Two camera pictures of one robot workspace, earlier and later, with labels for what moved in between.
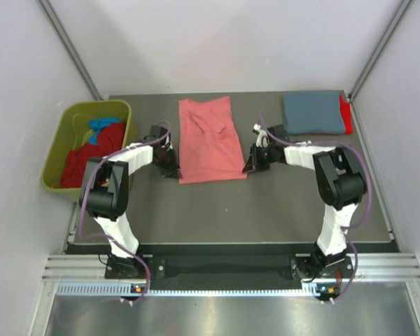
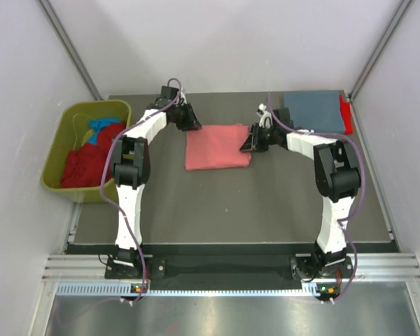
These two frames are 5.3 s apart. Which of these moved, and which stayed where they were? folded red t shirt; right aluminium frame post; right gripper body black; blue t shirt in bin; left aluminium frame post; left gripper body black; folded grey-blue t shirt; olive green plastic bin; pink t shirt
Moved: pink t shirt; left gripper body black; right gripper body black
Stayed: olive green plastic bin; folded grey-blue t shirt; right aluminium frame post; blue t shirt in bin; left aluminium frame post; folded red t shirt
